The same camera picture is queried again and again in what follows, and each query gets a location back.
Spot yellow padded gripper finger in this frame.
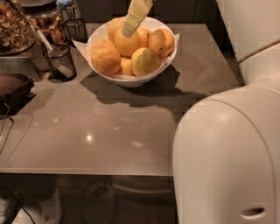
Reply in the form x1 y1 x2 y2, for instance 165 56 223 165
122 0 153 38

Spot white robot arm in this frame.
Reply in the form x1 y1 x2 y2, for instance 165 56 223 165
172 0 280 224

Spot white ceramic bowl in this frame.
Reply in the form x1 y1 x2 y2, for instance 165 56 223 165
80 23 179 88

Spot large left orange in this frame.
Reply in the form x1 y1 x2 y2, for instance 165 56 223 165
91 38 121 76

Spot small lower orange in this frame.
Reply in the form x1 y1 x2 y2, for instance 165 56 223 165
117 57 132 75

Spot yellow-green citrus fruit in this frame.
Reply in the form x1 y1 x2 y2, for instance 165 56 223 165
131 47 160 76

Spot far black mesh cup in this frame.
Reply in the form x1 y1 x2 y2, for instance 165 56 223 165
65 18 88 43

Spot black mesh cup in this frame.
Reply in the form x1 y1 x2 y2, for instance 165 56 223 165
43 44 76 82
65 18 88 43

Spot near black mesh cup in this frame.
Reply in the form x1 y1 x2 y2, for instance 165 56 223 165
43 44 76 82

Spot metal serving tongs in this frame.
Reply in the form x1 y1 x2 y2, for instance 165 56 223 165
5 0 74 79

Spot large glass nut jar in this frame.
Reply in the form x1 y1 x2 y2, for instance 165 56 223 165
0 0 35 56

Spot dark brown device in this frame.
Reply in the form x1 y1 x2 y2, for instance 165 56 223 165
0 73 34 116

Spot thin black cable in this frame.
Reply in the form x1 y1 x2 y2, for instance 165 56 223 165
0 102 15 155

